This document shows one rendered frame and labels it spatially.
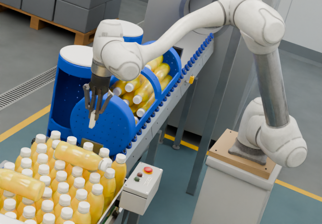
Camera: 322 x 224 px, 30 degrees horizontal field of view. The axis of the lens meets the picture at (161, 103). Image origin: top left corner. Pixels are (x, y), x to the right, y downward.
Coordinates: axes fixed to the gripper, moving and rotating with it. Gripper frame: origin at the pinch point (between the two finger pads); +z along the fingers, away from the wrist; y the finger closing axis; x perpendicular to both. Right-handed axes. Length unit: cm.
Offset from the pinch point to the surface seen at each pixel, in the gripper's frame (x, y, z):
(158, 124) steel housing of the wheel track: -81, -10, 35
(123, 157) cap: 0.2, -15.5, 11.9
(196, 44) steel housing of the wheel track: -203, 0, 28
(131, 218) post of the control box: 10.0, -26.5, 30.9
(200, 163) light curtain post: -159, -31, 95
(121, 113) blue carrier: -17.7, -6.1, 2.8
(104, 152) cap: 1.3, -7.8, 11.8
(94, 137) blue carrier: -17.7, 3.7, 18.5
